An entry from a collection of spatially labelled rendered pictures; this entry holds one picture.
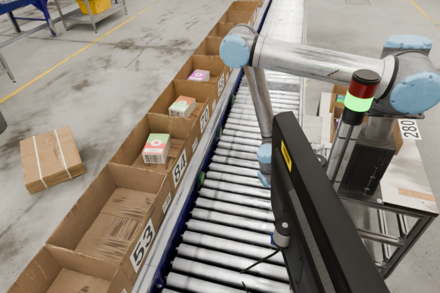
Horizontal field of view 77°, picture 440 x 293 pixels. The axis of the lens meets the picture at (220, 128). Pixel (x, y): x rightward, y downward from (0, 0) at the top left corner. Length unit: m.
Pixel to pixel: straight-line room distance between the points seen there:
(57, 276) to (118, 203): 0.34
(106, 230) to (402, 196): 1.43
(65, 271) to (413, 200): 1.60
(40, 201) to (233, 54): 2.27
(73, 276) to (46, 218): 1.50
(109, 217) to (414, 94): 1.24
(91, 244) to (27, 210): 1.63
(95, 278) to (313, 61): 1.09
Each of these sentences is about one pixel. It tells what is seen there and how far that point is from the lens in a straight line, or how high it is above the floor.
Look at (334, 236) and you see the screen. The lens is 0.46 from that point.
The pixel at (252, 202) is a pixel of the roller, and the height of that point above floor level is 0.74.
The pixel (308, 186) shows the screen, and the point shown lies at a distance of 0.51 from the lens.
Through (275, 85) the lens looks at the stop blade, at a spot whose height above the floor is 0.78.
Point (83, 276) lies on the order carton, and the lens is 1.24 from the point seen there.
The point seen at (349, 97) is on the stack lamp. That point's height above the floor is 1.61.
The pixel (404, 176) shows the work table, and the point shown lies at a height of 0.75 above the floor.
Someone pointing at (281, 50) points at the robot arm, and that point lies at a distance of 1.01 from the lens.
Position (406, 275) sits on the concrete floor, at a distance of 2.40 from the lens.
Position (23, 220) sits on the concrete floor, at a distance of 2.82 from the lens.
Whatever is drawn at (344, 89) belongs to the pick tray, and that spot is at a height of 0.80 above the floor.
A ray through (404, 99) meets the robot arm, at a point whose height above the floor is 1.43.
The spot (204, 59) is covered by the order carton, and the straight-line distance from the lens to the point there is 2.17.
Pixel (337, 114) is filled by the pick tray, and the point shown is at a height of 0.79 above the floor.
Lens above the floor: 1.92
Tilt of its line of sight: 39 degrees down
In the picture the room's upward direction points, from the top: 2 degrees counter-clockwise
